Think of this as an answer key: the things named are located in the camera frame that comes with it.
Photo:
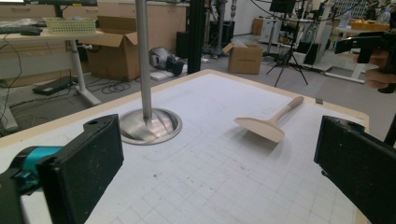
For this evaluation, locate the beige spatula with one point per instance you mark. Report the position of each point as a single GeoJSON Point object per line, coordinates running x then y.
{"type": "Point", "coordinates": [264, 127]}

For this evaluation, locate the white flat board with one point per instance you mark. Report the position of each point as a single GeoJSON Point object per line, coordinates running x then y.
{"type": "Point", "coordinates": [165, 74]}

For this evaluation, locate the white desk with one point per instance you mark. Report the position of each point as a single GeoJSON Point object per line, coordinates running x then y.
{"type": "Point", "coordinates": [46, 56]}

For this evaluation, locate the flat black box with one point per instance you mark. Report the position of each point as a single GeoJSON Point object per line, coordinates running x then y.
{"type": "Point", "coordinates": [54, 86]}

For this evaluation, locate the large open cardboard box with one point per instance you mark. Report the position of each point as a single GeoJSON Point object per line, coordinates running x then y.
{"type": "Point", "coordinates": [115, 56]}

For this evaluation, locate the grey and black device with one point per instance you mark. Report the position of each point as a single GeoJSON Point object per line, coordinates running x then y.
{"type": "Point", "coordinates": [163, 59]}

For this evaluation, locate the black monitor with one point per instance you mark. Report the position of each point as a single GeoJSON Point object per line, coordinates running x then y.
{"type": "Point", "coordinates": [282, 5]}

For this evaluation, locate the white grid mat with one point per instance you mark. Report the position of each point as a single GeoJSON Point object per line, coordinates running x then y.
{"type": "Point", "coordinates": [202, 174]}

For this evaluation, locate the cream plastic basket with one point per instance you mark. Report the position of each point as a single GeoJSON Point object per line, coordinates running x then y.
{"type": "Point", "coordinates": [70, 25]}

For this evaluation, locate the black tripod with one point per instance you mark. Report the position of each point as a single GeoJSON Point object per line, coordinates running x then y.
{"type": "Point", "coordinates": [288, 59]}

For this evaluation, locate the yellow bin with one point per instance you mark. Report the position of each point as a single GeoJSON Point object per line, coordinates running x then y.
{"type": "Point", "coordinates": [369, 25]}

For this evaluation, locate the metal utensil stand with hooks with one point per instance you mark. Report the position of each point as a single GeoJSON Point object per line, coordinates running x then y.
{"type": "Point", "coordinates": [144, 62]}

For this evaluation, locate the small cardboard box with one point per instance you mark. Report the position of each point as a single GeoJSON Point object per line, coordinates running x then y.
{"type": "Point", "coordinates": [244, 59]}

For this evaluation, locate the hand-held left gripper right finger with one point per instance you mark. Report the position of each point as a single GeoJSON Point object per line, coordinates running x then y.
{"type": "Point", "coordinates": [361, 161]}

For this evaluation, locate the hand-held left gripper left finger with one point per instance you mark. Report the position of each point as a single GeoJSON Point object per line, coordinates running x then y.
{"type": "Point", "coordinates": [84, 168]}

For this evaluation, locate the black keyboard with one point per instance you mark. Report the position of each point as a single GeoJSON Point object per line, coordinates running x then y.
{"type": "Point", "coordinates": [18, 30]}

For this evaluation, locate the black metal frame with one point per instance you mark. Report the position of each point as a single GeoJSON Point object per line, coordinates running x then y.
{"type": "Point", "coordinates": [195, 37]}

